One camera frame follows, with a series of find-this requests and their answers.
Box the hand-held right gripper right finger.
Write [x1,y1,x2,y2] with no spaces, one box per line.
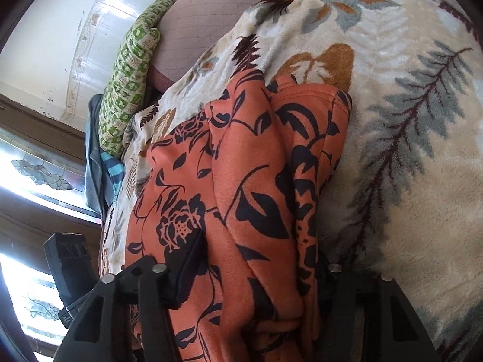
[316,252,442,362]

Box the cream leaf print fleece blanket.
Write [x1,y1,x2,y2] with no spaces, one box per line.
[99,0,483,362]

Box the brown wooden window frame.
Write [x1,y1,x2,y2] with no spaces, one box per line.
[0,92,103,257]

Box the stained glass window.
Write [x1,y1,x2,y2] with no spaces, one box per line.
[0,252,70,349]
[0,130,102,220]

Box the green patterned pillow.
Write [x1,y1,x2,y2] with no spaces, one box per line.
[98,0,177,158]

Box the teal striped cloth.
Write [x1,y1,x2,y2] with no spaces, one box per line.
[99,152,126,197]

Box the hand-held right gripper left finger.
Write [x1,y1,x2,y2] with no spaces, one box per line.
[53,230,209,362]

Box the pink quilted cushion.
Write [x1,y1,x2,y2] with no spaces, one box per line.
[152,0,288,88]

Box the grey cloth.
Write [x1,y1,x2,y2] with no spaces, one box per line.
[84,94,114,212]

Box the orange floral print garment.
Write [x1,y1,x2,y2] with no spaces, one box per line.
[124,68,354,362]

